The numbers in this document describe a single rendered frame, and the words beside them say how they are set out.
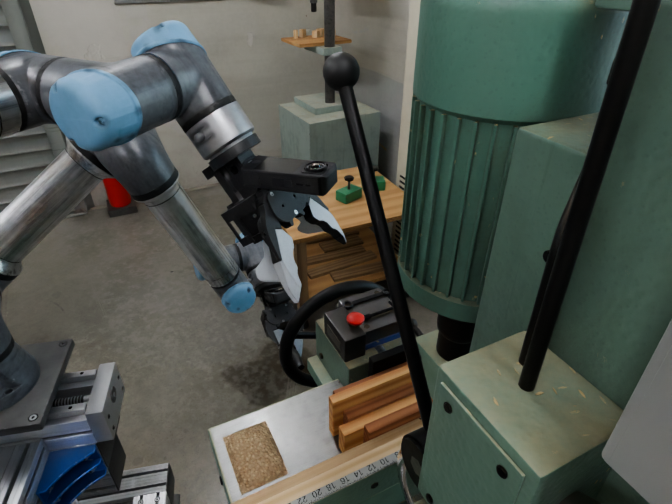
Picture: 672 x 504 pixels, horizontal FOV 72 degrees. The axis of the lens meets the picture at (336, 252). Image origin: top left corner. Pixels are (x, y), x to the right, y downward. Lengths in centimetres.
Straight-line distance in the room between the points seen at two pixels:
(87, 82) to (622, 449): 50
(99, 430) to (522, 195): 93
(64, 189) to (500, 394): 88
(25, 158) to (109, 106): 301
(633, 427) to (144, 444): 184
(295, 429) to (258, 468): 9
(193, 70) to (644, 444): 53
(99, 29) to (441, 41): 302
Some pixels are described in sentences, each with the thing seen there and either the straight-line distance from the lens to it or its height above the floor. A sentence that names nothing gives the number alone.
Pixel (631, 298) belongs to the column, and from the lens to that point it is 31.
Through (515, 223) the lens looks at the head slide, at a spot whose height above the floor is 134.
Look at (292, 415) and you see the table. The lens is 80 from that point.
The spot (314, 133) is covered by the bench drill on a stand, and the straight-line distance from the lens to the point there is 273.
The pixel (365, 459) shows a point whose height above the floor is 95.
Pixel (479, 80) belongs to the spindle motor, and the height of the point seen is 145.
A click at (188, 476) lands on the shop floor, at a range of 186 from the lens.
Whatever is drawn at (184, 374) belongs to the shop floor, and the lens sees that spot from 216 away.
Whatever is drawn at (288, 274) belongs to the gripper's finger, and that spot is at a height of 120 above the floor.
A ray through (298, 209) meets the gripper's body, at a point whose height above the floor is 125.
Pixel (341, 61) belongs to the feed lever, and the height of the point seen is 145.
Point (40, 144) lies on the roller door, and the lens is 348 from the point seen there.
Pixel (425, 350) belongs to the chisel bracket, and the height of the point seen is 107.
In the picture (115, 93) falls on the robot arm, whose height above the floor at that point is 142.
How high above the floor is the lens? 153
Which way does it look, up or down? 33 degrees down
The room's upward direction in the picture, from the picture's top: straight up
